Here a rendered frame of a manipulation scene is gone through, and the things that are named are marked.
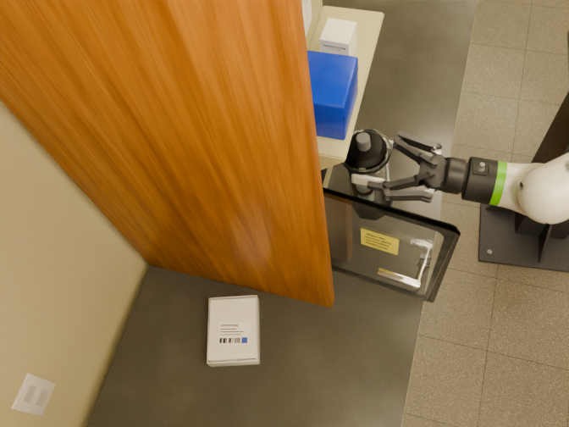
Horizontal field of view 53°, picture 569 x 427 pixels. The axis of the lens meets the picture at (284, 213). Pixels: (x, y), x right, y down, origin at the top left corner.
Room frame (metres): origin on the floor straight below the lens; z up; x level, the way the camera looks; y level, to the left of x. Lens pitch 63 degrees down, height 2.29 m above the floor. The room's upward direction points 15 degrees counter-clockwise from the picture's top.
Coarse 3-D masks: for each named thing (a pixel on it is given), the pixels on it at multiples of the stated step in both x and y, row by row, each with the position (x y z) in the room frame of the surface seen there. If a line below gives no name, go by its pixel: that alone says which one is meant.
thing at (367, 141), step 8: (352, 136) 0.65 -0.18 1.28; (360, 136) 0.63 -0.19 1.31; (368, 136) 0.62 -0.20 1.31; (376, 136) 0.63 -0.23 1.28; (352, 144) 0.63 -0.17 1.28; (360, 144) 0.61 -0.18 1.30; (368, 144) 0.61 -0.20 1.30; (376, 144) 0.62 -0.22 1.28; (384, 144) 0.62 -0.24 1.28; (352, 152) 0.61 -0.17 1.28; (360, 152) 0.61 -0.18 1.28; (368, 152) 0.60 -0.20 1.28; (376, 152) 0.60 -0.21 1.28; (384, 152) 0.60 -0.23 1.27; (352, 160) 0.60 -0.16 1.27; (360, 160) 0.59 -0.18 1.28; (368, 160) 0.58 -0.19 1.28; (376, 160) 0.58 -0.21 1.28
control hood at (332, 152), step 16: (320, 16) 0.78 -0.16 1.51; (336, 16) 0.76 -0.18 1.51; (352, 16) 0.75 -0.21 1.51; (368, 16) 0.74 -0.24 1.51; (320, 32) 0.74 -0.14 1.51; (368, 32) 0.71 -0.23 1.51; (368, 48) 0.67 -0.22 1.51; (368, 64) 0.64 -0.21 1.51; (352, 112) 0.55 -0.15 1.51; (352, 128) 0.52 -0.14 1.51; (320, 144) 0.50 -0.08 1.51; (336, 144) 0.50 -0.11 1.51; (320, 160) 0.48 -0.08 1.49; (336, 160) 0.47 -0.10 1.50
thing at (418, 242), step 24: (336, 192) 0.47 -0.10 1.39; (336, 216) 0.47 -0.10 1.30; (360, 216) 0.44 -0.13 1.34; (384, 216) 0.42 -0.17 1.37; (408, 216) 0.39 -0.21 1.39; (336, 240) 0.47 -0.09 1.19; (360, 240) 0.44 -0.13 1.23; (408, 240) 0.39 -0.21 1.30; (432, 240) 0.36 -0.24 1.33; (456, 240) 0.34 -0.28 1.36; (336, 264) 0.48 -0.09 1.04; (360, 264) 0.44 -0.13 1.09; (384, 264) 0.41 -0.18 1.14; (408, 264) 0.38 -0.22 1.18; (432, 264) 0.36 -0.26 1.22; (408, 288) 0.38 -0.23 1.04; (432, 288) 0.35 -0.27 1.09
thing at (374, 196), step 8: (384, 136) 0.64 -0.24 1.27; (384, 160) 0.58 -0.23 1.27; (352, 168) 0.59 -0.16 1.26; (360, 168) 0.58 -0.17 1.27; (368, 168) 0.57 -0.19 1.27; (376, 168) 0.57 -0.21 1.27; (384, 168) 0.59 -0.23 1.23; (376, 176) 0.57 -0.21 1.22; (384, 176) 0.58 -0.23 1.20; (360, 192) 0.58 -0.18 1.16; (368, 192) 0.57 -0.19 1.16; (376, 192) 0.57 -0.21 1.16; (376, 200) 0.57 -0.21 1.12
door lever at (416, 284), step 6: (420, 264) 0.37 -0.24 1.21; (426, 264) 0.36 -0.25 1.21; (378, 270) 0.38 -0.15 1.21; (384, 270) 0.37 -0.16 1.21; (420, 270) 0.36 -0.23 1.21; (384, 276) 0.36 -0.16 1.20; (390, 276) 0.36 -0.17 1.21; (396, 276) 0.36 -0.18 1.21; (402, 276) 0.35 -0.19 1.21; (420, 276) 0.34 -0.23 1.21; (402, 282) 0.34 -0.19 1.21; (408, 282) 0.34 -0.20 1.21; (414, 282) 0.33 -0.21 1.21; (420, 282) 0.33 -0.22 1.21; (414, 288) 0.32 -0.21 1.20
